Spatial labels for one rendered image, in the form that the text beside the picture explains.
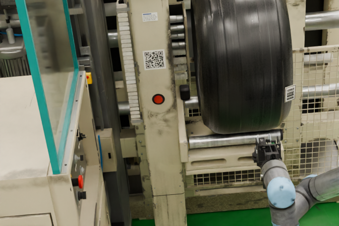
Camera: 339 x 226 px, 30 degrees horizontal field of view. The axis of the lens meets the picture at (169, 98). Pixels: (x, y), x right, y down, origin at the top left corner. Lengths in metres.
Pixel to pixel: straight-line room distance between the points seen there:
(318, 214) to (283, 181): 1.59
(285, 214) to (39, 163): 0.70
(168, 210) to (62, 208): 0.95
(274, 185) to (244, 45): 0.47
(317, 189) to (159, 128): 0.70
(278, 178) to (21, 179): 0.70
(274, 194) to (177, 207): 0.84
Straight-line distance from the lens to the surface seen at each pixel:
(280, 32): 2.03
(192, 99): 2.52
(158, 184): 2.48
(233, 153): 2.30
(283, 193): 1.78
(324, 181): 1.87
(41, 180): 1.63
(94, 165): 2.25
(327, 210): 3.40
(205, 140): 2.28
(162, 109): 2.28
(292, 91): 2.08
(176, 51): 2.63
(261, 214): 3.35
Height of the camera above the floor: 2.22
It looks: 31 degrees down
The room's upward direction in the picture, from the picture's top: 5 degrees counter-clockwise
